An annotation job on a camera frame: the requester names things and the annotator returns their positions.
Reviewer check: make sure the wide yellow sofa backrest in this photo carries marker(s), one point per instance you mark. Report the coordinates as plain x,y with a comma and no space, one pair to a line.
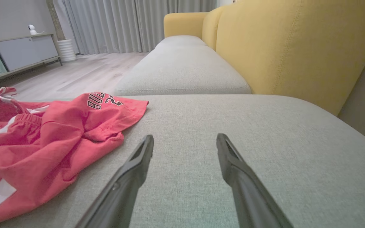
296,47

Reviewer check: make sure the white security camera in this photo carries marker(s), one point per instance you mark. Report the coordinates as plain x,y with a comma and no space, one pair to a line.
32,29

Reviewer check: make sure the wooden tv cabinet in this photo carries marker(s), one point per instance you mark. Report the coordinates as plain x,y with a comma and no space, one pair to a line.
27,68

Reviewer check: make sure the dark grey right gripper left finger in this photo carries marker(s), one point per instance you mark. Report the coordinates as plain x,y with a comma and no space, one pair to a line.
128,190

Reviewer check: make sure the grey cabinet door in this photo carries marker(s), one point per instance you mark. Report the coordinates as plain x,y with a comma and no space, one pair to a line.
27,50

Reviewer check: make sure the red basketball jersey white sleeves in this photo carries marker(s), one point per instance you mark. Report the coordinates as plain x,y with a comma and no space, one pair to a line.
74,133

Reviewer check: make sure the large grey sofa seat cushion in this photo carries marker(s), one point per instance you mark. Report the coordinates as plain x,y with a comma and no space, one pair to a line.
233,120

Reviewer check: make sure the white ribbed planter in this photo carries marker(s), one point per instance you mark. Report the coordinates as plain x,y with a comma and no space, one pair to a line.
66,50

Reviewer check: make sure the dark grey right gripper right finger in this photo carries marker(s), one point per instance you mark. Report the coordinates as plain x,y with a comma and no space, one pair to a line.
249,196

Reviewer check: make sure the yellow sofa armrest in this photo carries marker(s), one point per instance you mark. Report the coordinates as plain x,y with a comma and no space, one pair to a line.
182,23

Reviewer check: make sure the red shorts white side stripe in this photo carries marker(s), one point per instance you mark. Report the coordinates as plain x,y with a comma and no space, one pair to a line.
17,125

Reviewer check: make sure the brown tree trunk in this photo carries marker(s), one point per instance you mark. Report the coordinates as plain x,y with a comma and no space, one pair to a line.
55,22

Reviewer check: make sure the grey pleated curtain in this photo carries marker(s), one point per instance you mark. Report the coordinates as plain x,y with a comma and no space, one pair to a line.
122,25

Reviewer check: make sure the narrow yellow sofa backrest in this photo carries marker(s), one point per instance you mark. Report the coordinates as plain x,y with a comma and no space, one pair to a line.
211,28

